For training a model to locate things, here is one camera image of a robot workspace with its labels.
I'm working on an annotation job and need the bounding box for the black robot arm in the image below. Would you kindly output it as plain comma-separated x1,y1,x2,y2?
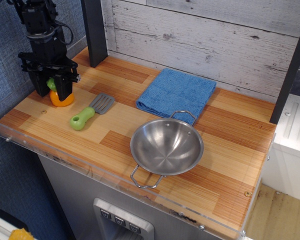
8,0,80,102

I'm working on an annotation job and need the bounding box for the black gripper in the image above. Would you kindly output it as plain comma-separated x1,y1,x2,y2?
18,26,81,102

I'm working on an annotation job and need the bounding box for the dark grey right post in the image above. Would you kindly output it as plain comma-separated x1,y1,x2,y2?
269,36,300,124

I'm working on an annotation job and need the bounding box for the silver dispenser button panel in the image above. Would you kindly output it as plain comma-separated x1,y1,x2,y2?
93,197,155,240

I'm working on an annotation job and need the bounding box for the steel bowl with wire handles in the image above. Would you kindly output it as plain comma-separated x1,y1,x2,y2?
129,110,204,189

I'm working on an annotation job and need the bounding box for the yellow object bottom left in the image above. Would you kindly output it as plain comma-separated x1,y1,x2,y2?
8,228,34,240

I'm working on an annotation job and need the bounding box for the clear acrylic table guard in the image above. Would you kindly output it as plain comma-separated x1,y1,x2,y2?
0,34,277,240

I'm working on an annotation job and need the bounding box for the white side cabinet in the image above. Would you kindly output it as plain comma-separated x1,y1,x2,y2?
261,94,300,200

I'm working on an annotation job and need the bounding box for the orange toy carrot green top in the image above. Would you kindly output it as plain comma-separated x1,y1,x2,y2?
46,77,75,108

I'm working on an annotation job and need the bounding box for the green handled grey toy spatula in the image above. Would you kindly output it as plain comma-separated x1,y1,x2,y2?
69,93,115,131

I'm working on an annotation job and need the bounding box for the grey toy fridge cabinet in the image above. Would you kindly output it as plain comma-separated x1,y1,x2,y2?
37,153,231,240

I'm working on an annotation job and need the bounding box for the black braided cable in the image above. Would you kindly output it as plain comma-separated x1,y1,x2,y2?
54,21,74,46

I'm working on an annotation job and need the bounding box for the blue folded towel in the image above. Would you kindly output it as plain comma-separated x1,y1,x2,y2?
136,68,217,125

